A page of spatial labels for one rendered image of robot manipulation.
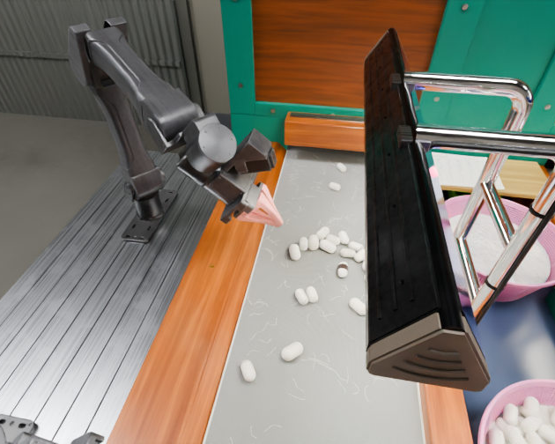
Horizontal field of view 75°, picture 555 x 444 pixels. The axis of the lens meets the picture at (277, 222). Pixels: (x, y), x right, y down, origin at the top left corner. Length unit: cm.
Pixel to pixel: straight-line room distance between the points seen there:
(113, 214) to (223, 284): 46
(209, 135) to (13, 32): 275
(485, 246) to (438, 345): 65
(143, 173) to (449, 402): 72
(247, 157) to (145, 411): 39
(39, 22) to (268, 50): 224
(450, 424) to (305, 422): 20
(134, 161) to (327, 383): 59
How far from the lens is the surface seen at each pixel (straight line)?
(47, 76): 321
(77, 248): 98
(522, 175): 108
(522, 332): 86
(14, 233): 229
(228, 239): 76
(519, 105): 59
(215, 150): 52
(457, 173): 101
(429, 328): 25
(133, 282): 86
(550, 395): 72
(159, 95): 63
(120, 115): 83
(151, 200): 94
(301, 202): 88
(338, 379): 62
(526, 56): 104
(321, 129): 96
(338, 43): 96
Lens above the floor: 130
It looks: 43 degrees down
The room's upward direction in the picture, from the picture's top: straight up
